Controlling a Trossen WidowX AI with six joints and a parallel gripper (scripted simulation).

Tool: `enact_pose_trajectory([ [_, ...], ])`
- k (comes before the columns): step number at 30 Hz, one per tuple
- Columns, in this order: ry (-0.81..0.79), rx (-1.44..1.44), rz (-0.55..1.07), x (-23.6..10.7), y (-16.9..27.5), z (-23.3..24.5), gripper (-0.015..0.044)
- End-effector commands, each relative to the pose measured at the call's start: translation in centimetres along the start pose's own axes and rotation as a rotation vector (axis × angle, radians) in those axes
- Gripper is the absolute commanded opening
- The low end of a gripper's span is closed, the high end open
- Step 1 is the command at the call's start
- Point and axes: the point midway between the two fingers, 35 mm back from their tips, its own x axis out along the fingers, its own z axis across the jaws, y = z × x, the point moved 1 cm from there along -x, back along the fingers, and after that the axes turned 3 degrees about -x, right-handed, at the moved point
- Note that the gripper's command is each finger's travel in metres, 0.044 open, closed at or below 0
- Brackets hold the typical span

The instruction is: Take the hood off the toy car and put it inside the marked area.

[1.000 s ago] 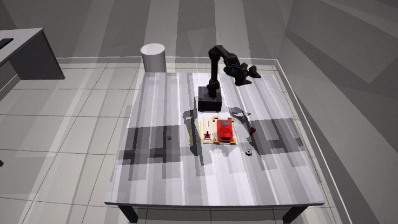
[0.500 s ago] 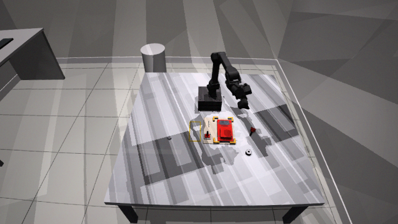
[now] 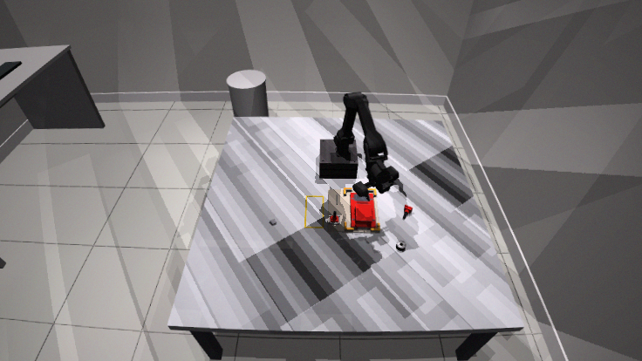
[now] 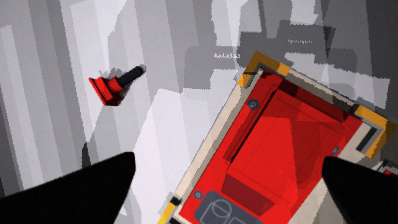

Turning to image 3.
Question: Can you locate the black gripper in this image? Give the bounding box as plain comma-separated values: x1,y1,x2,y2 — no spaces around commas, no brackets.
352,166,399,201

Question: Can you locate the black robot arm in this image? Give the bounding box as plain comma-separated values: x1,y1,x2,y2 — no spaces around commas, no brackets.
333,92,393,194

